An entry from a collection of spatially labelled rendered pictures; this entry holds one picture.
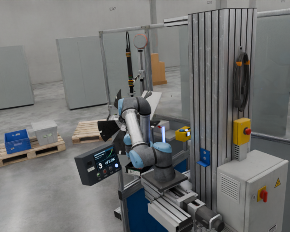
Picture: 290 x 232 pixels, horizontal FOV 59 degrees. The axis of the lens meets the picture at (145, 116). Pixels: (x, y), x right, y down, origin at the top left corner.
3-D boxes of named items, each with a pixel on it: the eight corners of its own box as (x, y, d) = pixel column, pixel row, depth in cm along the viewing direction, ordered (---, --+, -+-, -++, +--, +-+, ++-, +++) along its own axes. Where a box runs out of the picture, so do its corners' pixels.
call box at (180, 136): (185, 136, 253) (184, 125, 250) (194, 137, 247) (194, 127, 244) (175, 141, 243) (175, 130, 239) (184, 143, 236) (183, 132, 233)
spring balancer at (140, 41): (134, 49, 296) (133, 49, 290) (133, 34, 292) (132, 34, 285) (148, 48, 294) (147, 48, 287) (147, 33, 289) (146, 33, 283)
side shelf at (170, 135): (158, 128, 318) (158, 126, 317) (182, 134, 294) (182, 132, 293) (145, 135, 302) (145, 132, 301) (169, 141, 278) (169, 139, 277)
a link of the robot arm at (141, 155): (158, 159, 157) (136, 93, 187) (134, 164, 153) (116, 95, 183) (155, 167, 167) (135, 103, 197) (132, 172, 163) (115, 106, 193)
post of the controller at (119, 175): (121, 188, 194) (118, 164, 188) (124, 189, 192) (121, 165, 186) (118, 189, 191) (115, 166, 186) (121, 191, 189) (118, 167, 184)
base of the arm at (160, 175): (180, 176, 169) (179, 162, 166) (161, 184, 161) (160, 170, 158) (166, 167, 181) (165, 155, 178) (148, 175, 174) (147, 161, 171)
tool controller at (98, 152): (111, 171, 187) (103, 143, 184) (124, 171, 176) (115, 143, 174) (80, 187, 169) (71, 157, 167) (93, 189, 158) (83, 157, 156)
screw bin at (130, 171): (137, 162, 242) (137, 155, 239) (153, 165, 234) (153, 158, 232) (125, 173, 223) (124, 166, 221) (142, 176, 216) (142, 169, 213)
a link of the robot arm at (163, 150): (175, 164, 164) (174, 145, 160) (155, 169, 161) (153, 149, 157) (168, 157, 175) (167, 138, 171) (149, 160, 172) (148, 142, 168)
